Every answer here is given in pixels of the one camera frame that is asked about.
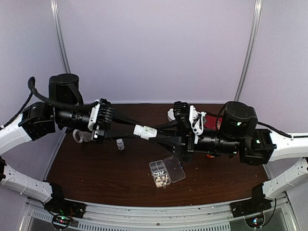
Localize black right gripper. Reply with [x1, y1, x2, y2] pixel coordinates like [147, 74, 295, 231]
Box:
[149, 119, 241, 165]

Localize small white pill bottle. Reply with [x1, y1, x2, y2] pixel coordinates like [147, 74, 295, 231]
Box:
[133, 125, 157, 140]

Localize clear plastic pill organizer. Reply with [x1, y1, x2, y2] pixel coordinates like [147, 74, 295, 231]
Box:
[149, 155, 186, 185]

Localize orange pill bottle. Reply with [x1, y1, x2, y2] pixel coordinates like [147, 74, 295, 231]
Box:
[206, 154, 215, 158]

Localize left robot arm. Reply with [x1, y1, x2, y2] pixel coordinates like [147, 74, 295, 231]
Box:
[0, 74, 138, 214]

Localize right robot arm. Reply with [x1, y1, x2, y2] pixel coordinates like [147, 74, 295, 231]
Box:
[150, 101, 308, 213]

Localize white pills group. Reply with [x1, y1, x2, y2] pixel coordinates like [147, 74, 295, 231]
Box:
[155, 176, 168, 182]
[152, 171, 165, 176]

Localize white pills in organizer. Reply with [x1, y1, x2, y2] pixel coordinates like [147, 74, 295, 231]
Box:
[155, 181, 170, 188]

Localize white fluted ceramic bowl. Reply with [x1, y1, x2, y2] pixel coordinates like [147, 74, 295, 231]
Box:
[167, 108, 175, 121]

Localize red floral saucer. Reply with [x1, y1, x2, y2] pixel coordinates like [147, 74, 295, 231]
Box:
[205, 115, 222, 129]

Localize floral mug yellow inside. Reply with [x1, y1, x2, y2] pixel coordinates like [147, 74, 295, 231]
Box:
[72, 129, 92, 143]

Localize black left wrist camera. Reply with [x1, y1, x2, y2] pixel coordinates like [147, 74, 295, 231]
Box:
[88, 99, 115, 131]

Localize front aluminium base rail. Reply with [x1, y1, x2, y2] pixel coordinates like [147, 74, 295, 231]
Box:
[18, 188, 299, 231]

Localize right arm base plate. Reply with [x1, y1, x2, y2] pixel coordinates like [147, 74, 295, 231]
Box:
[230, 199, 271, 218]

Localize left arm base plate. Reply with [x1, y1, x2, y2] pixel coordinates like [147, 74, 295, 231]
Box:
[44, 198, 86, 218]

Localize black camera cable left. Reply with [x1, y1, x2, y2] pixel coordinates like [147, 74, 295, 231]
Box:
[0, 76, 99, 130]

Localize black camera cable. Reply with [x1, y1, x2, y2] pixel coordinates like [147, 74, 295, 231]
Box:
[256, 121, 308, 140]
[0, 76, 99, 130]

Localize black camera cable right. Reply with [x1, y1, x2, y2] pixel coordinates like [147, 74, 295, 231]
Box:
[256, 121, 308, 140]

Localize aluminium frame post left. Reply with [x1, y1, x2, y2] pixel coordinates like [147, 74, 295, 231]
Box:
[50, 0, 71, 74]

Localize aluminium frame post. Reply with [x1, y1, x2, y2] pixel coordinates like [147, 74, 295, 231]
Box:
[50, 0, 71, 74]
[234, 0, 263, 101]

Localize aluminium frame post right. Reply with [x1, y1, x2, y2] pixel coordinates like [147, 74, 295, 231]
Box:
[234, 0, 263, 101]

